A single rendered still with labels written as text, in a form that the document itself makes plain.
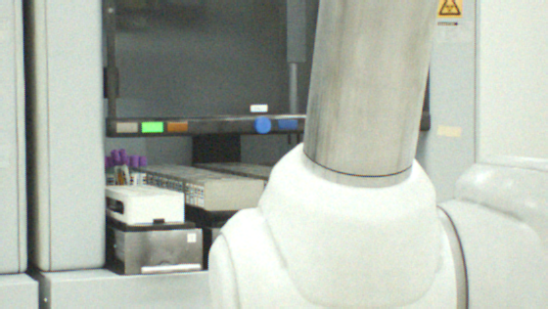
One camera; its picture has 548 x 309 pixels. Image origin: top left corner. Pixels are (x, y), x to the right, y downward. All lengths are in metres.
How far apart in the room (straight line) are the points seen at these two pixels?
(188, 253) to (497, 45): 1.80
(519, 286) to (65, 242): 1.15
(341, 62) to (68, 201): 1.18
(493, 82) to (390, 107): 2.68
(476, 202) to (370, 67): 0.22
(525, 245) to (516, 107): 2.61
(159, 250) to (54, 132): 0.27
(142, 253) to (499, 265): 1.04
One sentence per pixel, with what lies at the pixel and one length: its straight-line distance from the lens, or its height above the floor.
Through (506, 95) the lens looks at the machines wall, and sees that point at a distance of 3.83.
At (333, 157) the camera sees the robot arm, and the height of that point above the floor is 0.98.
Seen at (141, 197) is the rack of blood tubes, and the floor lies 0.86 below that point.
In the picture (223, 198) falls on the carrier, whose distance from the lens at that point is 2.29.
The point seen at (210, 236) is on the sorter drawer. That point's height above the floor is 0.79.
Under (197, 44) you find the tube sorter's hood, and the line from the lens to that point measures 2.27.
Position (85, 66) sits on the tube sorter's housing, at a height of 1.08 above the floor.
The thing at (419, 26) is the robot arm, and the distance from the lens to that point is 1.11.
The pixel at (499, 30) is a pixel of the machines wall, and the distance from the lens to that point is 3.82.
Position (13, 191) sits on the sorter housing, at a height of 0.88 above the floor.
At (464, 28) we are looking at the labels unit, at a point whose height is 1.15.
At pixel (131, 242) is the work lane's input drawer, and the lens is 2.17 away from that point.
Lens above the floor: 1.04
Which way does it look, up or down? 3 degrees down
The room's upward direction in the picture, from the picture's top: 1 degrees counter-clockwise
